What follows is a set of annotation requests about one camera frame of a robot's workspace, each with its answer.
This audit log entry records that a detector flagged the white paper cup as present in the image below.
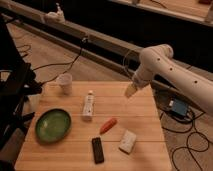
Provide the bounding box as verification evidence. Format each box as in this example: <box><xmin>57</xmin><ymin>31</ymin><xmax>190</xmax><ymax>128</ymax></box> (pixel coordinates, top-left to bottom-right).
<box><xmin>56</xmin><ymin>73</ymin><xmax>72</xmax><ymax>95</ymax></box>

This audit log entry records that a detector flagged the white sponge block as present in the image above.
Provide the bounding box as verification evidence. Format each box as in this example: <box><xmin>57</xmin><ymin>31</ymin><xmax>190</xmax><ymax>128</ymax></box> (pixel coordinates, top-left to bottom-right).
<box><xmin>119</xmin><ymin>130</ymin><xmax>137</xmax><ymax>154</ymax></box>

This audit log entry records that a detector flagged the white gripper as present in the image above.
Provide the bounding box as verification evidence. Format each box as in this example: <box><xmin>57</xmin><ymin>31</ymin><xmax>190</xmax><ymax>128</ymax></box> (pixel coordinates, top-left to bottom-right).
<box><xmin>125</xmin><ymin>66</ymin><xmax>154</xmax><ymax>98</ymax></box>

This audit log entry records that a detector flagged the white object on rail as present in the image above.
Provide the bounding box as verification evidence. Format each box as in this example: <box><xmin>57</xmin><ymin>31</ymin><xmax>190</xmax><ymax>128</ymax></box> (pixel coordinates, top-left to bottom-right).
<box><xmin>45</xmin><ymin>3</ymin><xmax>65</xmax><ymax>23</ymax></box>

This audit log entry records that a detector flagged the black equipment stand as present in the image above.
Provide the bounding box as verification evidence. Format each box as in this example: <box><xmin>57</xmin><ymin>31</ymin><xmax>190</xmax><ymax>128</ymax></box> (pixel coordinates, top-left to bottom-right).
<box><xmin>0</xmin><ymin>14</ymin><xmax>42</xmax><ymax>161</ymax></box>

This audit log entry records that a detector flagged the long metal rail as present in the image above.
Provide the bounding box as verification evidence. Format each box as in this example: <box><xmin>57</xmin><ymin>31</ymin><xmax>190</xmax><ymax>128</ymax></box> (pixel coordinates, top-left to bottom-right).
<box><xmin>0</xmin><ymin>0</ymin><xmax>213</xmax><ymax>101</ymax></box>

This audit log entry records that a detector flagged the white bottle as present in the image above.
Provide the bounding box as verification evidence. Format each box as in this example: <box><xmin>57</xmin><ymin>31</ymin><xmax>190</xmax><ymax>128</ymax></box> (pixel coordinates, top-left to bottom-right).
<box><xmin>82</xmin><ymin>90</ymin><xmax>94</xmax><ymax>121</ymax></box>

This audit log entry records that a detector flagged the black remote control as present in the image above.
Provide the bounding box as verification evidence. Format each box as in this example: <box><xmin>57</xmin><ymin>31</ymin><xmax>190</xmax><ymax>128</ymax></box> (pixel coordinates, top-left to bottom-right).
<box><xmin>92</xmin><ymin>137</ymin><xmax>104</xmax><ymax>164</ymax></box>

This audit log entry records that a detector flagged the black cable on floor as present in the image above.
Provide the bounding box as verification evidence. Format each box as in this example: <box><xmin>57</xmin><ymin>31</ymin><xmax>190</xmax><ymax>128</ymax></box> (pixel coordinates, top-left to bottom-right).
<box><xmin>32</xmin><ymin>37</ymin><xmax>89</xmax><ymax>84</ymax></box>

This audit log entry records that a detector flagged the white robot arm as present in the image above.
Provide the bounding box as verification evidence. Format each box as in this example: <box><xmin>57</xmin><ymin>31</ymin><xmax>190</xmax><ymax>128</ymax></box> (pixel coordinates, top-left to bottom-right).
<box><xmin>125</xmin><ymin>44</ymin><xmax>213</xmax><ymax>115</ymax></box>

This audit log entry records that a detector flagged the blue power box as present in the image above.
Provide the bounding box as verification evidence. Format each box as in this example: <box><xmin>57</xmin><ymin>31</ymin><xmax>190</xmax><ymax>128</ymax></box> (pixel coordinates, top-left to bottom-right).
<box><xmin>169</xmin><ymin>99</ymin><xmax>188</xmax><ymax>117</ymax></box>

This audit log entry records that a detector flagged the orange carrot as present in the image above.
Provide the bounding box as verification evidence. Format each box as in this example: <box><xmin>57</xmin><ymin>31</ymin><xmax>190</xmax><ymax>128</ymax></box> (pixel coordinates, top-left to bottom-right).
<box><xmin>99</xmin><ymin>118</ymin><xmax>117</xmax><ymax>134</ymax></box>

